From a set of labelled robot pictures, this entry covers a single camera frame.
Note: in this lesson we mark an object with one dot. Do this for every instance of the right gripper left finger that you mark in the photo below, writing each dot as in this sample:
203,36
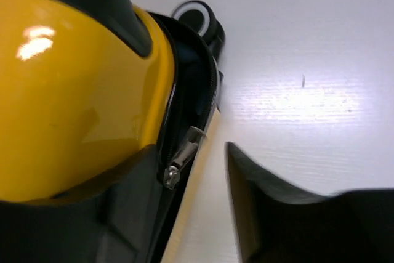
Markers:
109,218

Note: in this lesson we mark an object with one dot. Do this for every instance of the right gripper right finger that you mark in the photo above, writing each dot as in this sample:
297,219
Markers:
277,221

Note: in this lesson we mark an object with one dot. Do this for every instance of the yellow Pikachu suitcase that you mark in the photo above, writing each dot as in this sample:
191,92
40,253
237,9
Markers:
86,84

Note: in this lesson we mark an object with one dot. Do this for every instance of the silver zipper pull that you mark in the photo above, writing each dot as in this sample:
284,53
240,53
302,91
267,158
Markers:
187,150

